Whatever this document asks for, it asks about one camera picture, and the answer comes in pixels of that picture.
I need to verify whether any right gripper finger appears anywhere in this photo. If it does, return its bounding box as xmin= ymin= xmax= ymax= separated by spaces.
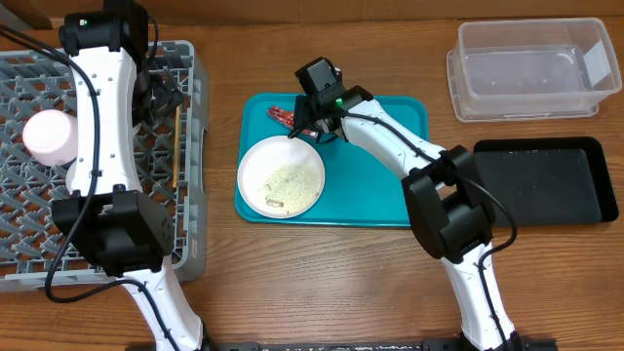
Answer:
xmin=314 ymin=121 xmax=340 ymax=144
xmin=288 ymin=96 xmax=312 ymax=138

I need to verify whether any red snack wrapper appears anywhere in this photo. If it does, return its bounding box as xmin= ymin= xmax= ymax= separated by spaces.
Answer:
xmin=267 ymin=105 xmax=319 ymax=138

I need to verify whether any wooden chopstick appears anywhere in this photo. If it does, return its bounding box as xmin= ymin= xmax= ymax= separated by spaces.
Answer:
xmin=173 ymin=105 xmax=181 ymax=190

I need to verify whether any pink white bowl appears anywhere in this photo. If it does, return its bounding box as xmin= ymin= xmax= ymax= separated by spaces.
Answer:
xmin=22 ymin=109 xmax=78 ymax=167

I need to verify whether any grey green bowl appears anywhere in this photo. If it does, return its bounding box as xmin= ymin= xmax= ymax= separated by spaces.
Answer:
xmin=65 ymin=162 xmax=76 ymax=194

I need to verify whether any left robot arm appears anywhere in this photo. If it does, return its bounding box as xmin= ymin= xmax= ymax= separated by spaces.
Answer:
xmin=52 ymin=1 xmax=205 ymax=350

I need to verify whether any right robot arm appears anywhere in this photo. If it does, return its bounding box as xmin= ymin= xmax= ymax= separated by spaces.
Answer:
xmin=290 ymin=86 xmax=524 ymax=350

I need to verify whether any large white round plate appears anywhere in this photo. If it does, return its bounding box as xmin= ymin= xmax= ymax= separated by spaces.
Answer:
xmin=237 ymin=136 xmax=326 ymax=219

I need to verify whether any grey plastic dish rack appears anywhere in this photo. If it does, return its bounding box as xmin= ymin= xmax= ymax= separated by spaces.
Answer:
xmin=1 ymin=40 xmax=209 ymax=293

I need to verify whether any teal serving tray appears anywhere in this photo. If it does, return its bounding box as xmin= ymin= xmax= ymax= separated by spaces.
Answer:
xmin=239 ymin=93 xmax=410 ymax=227

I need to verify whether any pile of rice grains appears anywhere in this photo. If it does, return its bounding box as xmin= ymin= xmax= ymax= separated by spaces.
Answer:
xmin=261 ymin=164 xmax=323 ymax=215

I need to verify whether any cardboard backdrop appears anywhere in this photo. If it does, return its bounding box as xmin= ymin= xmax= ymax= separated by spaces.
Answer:
xmin=0 ymin=0 xmax=624 ymax=31

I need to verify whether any clear plastic bin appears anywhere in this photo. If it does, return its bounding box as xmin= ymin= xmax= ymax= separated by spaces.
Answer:
xmin=447 ymin=18 xmax=623 ymax=123

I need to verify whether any black rectangular tray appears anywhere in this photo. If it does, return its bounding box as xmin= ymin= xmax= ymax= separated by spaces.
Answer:
xmin=474 ymin=136 xmax=619 ymax=226

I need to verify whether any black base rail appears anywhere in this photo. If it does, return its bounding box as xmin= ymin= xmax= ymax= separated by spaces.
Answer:
xmin=125 ymin=337 xmax=559 ymax=351

